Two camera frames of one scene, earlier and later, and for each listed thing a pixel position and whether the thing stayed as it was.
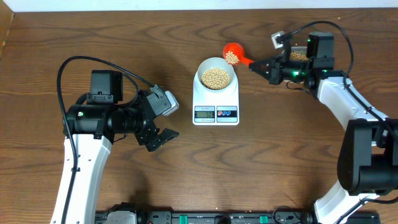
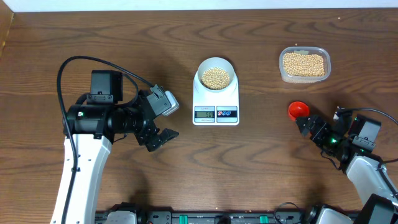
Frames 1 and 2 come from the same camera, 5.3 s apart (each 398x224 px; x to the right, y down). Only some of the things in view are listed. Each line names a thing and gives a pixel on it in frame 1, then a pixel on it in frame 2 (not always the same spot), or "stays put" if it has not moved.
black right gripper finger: (262, 67) to (310, 126)
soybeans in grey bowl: (215, 78) stays put
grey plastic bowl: (215, 73) stays put
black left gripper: (145, 135) stays put
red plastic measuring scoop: (239, 50) to (297, 109)
